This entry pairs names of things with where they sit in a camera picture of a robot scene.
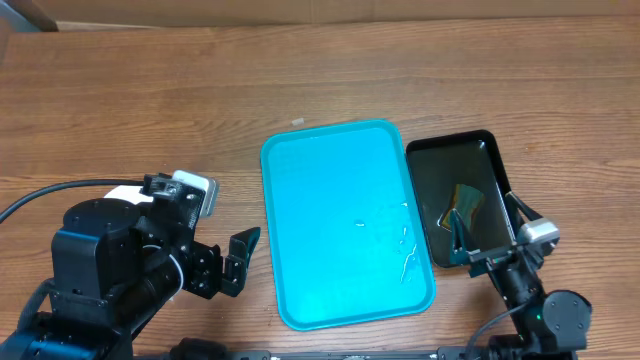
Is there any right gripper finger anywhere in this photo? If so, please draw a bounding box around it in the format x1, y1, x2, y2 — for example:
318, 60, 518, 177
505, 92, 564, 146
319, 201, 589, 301
504, 191, 542, 225
449, 209, 473, 266

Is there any green yellow sponge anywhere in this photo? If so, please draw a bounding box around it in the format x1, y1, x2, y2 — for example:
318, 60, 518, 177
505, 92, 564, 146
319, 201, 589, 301
438, 184, 485, 231

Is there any white plate with stain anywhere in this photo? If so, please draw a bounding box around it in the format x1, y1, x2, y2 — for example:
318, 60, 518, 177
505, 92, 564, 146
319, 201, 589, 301
105, 185, 153, 205

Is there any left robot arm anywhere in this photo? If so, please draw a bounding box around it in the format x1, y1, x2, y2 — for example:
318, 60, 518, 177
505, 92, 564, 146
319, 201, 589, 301
1, 172, 261, 360

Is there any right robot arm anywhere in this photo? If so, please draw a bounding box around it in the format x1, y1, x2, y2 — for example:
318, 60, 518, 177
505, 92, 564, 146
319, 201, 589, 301
438, 192, 592, 360

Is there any black rectangular tray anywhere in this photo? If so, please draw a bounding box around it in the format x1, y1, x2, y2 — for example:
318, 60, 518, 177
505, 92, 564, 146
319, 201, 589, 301
406, 130, 515, 268

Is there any teal plastic tray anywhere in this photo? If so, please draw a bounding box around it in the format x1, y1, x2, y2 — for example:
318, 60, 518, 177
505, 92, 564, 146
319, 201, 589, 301
260, 119, 436, 331

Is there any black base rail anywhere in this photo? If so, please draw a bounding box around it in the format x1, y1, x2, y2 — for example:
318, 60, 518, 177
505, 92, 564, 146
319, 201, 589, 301
134, 338, 578, 360

